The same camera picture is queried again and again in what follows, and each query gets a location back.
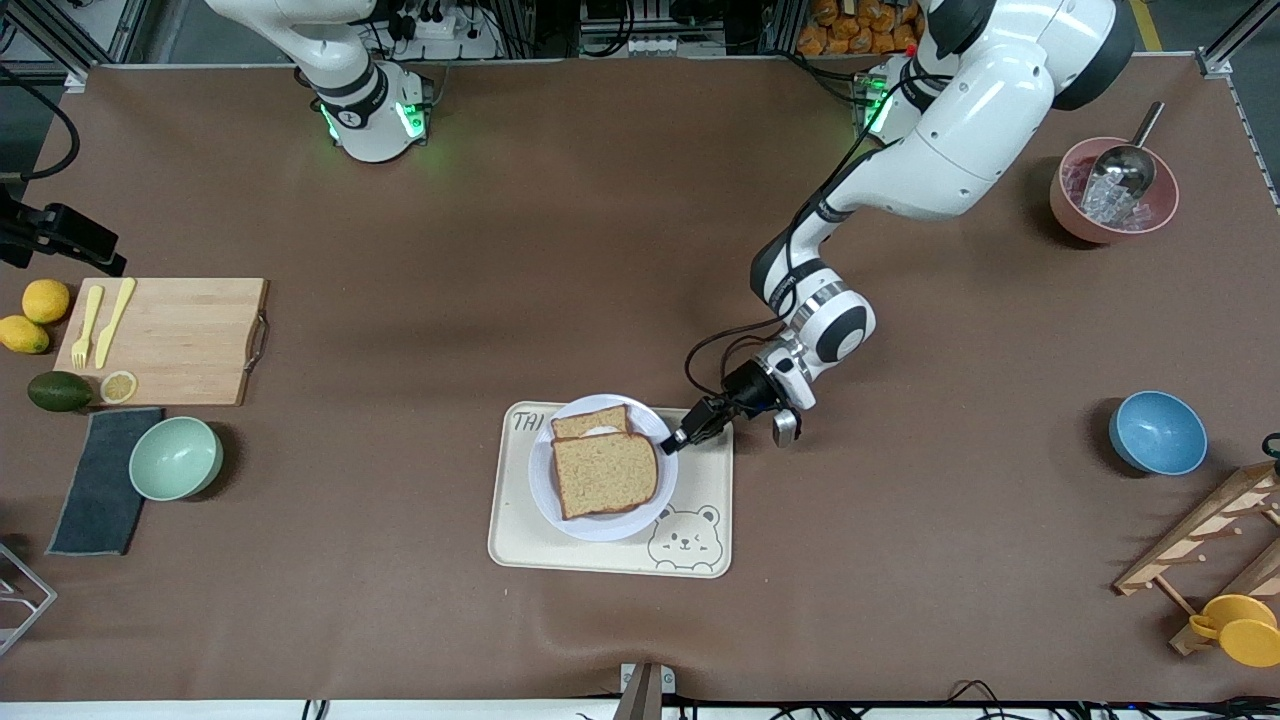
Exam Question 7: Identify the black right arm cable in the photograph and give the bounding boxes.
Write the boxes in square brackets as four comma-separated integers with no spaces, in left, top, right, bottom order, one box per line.
[0,65,81,184]

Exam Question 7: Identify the wooden cutting board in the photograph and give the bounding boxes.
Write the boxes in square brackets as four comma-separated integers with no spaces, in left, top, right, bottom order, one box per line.
[55,277,271,408]

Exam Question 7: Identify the metal wire rack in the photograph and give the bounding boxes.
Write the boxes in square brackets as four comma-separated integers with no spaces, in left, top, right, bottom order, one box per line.
[0,543,58,656]

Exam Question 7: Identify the orange snack packets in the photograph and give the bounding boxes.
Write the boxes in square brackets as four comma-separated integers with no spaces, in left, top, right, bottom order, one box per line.
[797,0,931,56]

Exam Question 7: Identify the dark grey cloth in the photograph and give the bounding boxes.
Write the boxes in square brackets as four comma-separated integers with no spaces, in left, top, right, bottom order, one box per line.
[47,407,164,557]

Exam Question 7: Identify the wooden rack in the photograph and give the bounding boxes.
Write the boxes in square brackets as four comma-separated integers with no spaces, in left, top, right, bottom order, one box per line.
[1113,460,1280,656]

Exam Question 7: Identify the pink bowl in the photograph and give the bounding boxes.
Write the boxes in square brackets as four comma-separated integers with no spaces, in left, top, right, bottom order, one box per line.
[1050,137,1181,245]

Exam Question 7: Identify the blue bowl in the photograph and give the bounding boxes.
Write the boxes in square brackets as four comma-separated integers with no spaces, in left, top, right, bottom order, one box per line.
[1108,391,1209,476]

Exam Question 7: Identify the cream tray with bear print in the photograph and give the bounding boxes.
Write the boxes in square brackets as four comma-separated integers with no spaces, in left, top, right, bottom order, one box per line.
[488,402,735,579]

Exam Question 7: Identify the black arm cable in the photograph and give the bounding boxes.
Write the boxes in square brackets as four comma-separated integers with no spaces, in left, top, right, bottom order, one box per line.
[0,65,81,184]
[685,318,791,401]

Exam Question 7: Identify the round yellow lemon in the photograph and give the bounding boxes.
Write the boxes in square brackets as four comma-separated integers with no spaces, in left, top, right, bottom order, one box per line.
[22,279,72,325]

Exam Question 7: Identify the white round plate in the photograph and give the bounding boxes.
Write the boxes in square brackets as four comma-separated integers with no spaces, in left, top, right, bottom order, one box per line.
[528,394,679,543]

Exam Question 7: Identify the clear ice cubes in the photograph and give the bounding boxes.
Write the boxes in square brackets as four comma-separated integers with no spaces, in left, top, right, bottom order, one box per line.
[1065,162,1153,231]

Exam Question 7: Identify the yellow plastic knife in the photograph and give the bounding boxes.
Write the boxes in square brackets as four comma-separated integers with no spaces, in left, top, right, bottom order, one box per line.
[95,278,137,369]

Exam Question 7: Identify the green avocado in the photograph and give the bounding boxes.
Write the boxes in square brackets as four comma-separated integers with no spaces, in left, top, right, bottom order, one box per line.
[27,371,96,413]

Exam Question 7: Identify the mint green bowl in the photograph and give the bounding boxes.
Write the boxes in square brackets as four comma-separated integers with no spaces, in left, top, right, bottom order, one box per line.
[129,416,224,502]

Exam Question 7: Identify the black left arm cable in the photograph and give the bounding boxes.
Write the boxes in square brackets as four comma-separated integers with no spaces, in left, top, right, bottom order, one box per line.
[685,318,791,401]

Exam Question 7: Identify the oval yellow lemon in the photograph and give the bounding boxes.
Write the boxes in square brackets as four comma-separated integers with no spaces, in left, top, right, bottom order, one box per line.
[0,315,50,355]

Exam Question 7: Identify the metal scoop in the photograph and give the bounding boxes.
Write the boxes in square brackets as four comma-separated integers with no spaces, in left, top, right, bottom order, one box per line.
[1085,101,1167,201]

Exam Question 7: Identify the yellow plastic fork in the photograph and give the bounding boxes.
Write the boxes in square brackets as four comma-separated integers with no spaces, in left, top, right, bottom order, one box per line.
[71,285,105,369]

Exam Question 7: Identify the brown bread slice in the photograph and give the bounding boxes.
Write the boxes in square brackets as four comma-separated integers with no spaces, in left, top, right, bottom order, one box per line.
[551,404,631,441]
[551,432,660,521]

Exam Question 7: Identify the yellow cup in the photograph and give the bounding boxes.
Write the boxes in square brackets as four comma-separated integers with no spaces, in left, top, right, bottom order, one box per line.
[1188,595,1280,668]

